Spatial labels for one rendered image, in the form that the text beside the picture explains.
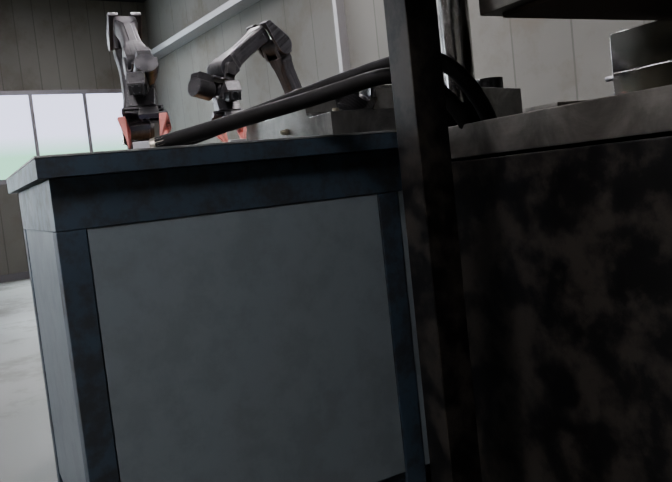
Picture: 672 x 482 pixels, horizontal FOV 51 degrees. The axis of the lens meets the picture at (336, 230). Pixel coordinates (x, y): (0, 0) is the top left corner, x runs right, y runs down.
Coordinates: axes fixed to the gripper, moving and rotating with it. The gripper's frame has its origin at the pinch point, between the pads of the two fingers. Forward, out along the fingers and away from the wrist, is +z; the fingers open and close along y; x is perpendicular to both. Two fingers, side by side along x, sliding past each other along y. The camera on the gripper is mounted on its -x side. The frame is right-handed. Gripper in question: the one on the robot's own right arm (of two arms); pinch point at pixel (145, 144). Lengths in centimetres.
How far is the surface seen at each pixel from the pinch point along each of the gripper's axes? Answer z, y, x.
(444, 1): 7, 65, -49
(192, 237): 42, 14, -33
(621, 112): 49, 78, -71
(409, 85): 35, 51, -63
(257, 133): -8.0, 27.7, 12.3
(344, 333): 58, 41, -11
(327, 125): 12.2, 43.1, -19.1
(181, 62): -417, -44, 483
